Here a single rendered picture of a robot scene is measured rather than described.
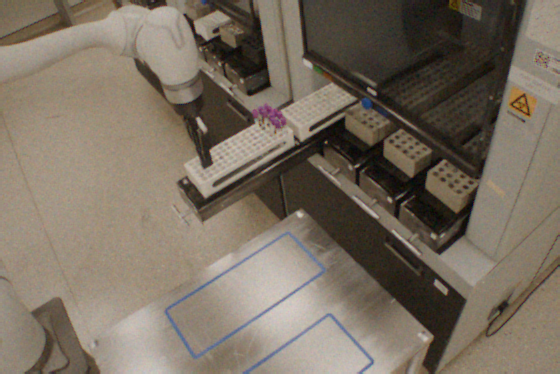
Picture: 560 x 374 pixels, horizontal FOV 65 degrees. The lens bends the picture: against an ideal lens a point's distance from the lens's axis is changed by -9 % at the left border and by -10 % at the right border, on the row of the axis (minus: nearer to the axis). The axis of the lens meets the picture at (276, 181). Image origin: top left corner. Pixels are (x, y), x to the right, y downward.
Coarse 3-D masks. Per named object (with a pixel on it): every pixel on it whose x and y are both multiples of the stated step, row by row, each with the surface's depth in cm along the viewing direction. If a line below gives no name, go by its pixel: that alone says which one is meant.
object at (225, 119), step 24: (264, 0) 138; (264, 24) 146; (216, 72) 179; (288, 72) 153; (216, 96) 194; (240, 96) 171; (264, 96) 164; (288, 96) 160; (216, 120) 211; (240, 120) 184; (216, 144) 232; (264, 192) 205; (288, 216) 200
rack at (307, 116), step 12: (312, 96) 140; (324, 96) 140; (336, 96) 139; (348, 96) 138; (288, 108) 137; (300, 108) 138; (312, 108) 137; (324, 108) 135; (336, 108) 135; (348, 108) 142; (288, 120) 134; (300, 120) 134; (312, 120) 132; (324, 120) 140; (300, 132) 132; (312, 132) 135
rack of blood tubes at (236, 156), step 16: (256, 128) 133; (288, 128) 131; (224, 144) 131; (240, 144) 129; (256, 144) 129; (272, 144) 128; (288, 144) 132; (192, 160) 127; (224, 160) 126; (240, 160) 125; (256, 160) 131; (192, 176) 124; (208, 176) 123; (224, 176) 130; (208, 192) 124
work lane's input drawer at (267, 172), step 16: (336, 128) 138; (304, 144) 135; (320, 144) 137; (272, 160) 131; (288, 160) 133; (304, 160) 137; (256, 176) 129; (272, 176) 133; (192, 192) 126; (224, 192) 126; (240, 192) 129; (176, 208) 132; (192, 208) 128; (208, 208) 125; (224, 208) 128
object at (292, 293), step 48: (288, 240) 112; (192, 288) 106; (240, 288) 104; (288, 288) 103; (336, 288) 101; (144, 336) 98; (192, 336) 97; (240, 336) 96; (288, 336) 95; (336, 336) 94; (384, 336) 92; (432, 336) 91
